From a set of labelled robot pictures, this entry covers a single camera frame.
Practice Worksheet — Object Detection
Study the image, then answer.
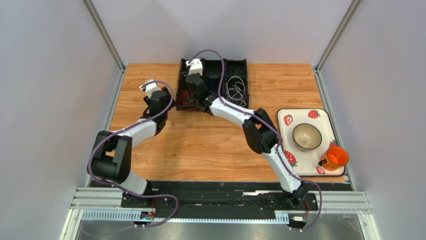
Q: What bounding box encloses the white wire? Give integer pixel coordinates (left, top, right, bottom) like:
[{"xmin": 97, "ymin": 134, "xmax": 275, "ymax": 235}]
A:
[{"xmin": 226, "ymin": 75, "xmax": 249, "ymax": 106}]

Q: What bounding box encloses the black thin wire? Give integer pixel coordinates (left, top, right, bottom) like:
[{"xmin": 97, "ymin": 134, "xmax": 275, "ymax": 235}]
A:
[{"xmin": 227, "ymin": 65, "xmax": 247, "ymax": 77}]

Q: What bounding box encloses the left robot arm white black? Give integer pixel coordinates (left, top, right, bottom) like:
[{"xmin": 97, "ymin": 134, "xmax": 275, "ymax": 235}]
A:
[{"xmin": 87, "ymin": 85, "xmax": 176, "ymax": 195}]

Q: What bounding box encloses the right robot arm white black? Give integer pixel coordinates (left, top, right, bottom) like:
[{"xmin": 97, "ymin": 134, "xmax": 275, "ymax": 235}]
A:
[{"xmin": 185, "ymin": 73, "xmax": 309, "ymax": 205}]

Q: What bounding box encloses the black six-compartment tray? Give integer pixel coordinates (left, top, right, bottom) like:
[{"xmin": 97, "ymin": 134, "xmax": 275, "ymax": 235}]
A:
[{"xmin": 175, "ymin": 58, "xmax": 250, "ymax": 111}]

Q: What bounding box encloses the beige ceramic bowl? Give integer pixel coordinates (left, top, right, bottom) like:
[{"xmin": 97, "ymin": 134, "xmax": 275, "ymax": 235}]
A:
[{"xmin": 291, "ymin": 123, "xmax": 323, "ymax": 151}]

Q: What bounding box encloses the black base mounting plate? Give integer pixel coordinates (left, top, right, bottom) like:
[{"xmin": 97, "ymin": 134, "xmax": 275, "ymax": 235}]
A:
[{"xmin": 121, "ymin": 180, "xmax": 319, "ymax": 220}]

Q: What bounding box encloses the strawberry pattern white tray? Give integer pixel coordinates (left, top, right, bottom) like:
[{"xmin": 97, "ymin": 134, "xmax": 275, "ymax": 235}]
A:
[{"xmin": 276, "ymin": 108, "xmax": 346, "ymax": 177}]

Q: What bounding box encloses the orange plastic cup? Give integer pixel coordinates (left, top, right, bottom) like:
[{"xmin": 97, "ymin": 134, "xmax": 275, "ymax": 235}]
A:
[{"xmin": 318, "ymin": 146, "xmax": 349, "ymax": 171}]

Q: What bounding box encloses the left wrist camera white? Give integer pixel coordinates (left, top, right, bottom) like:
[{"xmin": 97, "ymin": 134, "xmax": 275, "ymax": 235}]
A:
[{"xmin": 139, "ymin": 78, "xmax": 162, "ymax": 99}]

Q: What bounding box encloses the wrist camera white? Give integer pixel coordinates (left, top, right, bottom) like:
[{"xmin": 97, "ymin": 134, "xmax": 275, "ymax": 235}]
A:
[
  {"xmin": 139, "ymin": 78, "xmax": 162, "ymax": 99},
  {"xmin": 185, "ymin": 58, "xmax": 203, "ymax": 76}
]

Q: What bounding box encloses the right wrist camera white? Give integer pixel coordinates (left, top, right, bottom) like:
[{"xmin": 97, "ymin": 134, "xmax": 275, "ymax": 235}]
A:
[{"xmin": 185, "ymin": 58, "xmax": 203, "ymax": 76}]

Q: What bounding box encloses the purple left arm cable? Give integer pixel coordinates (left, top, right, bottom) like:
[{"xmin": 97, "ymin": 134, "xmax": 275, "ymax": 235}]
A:
[{"xmin": 87, "ymin": 79, "xmax": 179, "ymax": 229}]

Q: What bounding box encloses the aluminium frame rail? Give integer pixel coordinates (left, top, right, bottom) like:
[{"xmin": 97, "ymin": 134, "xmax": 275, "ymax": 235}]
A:
[{"xmin": 60, "ymin": 187, "xmax": 380, "ymax": 240}]

